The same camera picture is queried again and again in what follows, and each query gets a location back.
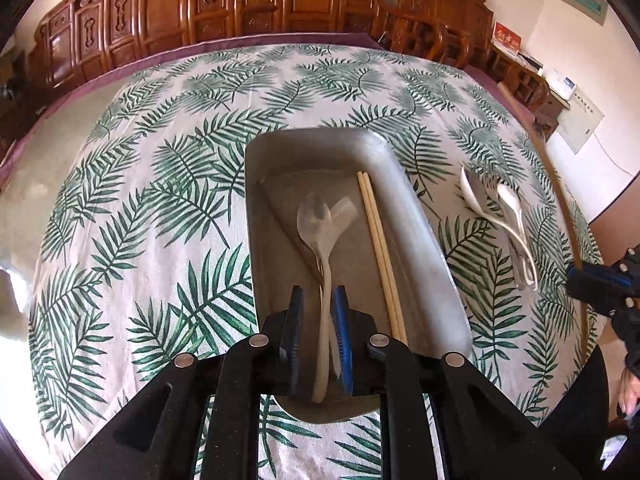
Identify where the light bamboo chopstick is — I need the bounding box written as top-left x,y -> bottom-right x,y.
357,171 -> 390,315
362,172 -> 408,344

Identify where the cream plastic spoon large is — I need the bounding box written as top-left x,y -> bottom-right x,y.
309,194 -> 358,403

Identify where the dark brown wooden chopstick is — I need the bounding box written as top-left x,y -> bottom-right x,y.
498,81 -> 582,270

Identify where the person's right hand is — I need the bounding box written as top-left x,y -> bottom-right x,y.
617,368 -> 640,415

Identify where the grey metal tray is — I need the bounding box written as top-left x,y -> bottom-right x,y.
245,128 -> 472,424

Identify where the cream plastic spoon small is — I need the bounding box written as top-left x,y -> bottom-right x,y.
497,183 -> 537,289

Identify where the palm leaf tablecloth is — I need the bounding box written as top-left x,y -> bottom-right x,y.
28,44 -> 604,472

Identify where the cream plastic serving spoon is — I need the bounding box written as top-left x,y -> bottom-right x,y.
460,167 -> 538,290

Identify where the purple seat cushion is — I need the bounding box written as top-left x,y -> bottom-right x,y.
464,65 -> 535,125

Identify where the red paper box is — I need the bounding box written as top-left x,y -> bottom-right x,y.
492,22 -> 522,56

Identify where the carved wooden armchair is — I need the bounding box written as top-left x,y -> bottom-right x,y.
372,0 -> 494,70

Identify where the carved wooden bench back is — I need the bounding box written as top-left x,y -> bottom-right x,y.
27,0 -> 381,93

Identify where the white wall electrical panel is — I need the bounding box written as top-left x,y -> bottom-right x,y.
558,87 -> 604,154

